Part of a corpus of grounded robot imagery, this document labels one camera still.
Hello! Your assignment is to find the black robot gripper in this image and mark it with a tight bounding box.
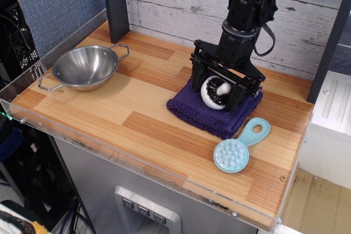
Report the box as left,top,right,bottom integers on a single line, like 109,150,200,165
191,30,265,112

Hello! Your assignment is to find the white toy mushroom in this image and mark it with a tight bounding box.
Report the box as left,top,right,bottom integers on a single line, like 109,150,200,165
201,76,231,110

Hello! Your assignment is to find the steel bowl with handles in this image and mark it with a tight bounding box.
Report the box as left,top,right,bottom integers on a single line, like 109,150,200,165
38,43,130,92

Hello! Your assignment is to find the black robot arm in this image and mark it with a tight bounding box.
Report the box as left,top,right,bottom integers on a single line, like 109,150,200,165
190,0,278,112

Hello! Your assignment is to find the purple folded cloth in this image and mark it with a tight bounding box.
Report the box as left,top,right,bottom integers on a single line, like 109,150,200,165
166,79,263,139

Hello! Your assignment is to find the light blue round brush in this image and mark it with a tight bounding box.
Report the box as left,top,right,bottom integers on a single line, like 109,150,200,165
213,117,270,173

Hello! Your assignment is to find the silver dispenser button panel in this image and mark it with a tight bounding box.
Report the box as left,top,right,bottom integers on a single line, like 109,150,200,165
115,185,182,233

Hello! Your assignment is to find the black plastic crate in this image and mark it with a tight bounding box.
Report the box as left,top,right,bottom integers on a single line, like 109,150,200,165
1,0,39,81

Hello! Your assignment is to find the clear acrylic table guard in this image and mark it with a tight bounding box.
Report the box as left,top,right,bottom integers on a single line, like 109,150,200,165
1,49,313,233

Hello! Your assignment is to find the dark right vertical post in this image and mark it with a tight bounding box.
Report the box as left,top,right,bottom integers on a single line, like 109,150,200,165
307,0,350,104

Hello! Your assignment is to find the dark vertical post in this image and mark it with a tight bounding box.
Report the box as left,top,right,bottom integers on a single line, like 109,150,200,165
105,0,130,43
307,0,350,104

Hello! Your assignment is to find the dark left vertical post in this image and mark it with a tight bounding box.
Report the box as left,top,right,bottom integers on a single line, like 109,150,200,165
105,0,130,43

